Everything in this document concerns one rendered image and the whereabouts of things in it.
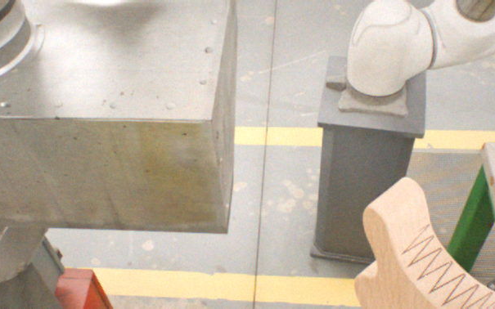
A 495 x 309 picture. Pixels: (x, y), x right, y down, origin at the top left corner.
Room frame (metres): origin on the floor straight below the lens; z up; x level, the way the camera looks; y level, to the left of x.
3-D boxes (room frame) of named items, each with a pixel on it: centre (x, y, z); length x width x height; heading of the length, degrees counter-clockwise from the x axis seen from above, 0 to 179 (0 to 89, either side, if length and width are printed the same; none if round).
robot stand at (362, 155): (1.12, -0.37, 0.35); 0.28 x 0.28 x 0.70; 74
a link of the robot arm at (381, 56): (1.13, -0.38, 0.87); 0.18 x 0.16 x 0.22; 99
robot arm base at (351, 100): (1.13, -0.35, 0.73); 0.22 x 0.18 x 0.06; 74
